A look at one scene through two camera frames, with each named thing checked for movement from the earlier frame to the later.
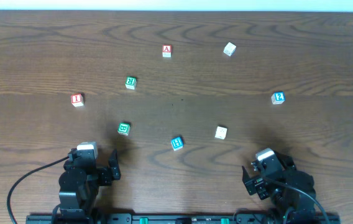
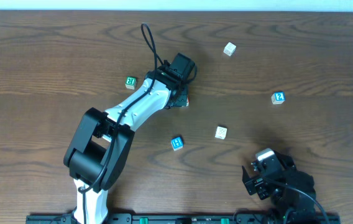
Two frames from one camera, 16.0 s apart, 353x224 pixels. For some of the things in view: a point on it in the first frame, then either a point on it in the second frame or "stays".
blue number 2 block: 278,98 stays
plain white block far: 229,49 stays
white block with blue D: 220,132 stays
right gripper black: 258,184 stays
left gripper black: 104,175 to 182,100
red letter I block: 77,99 to 187,101
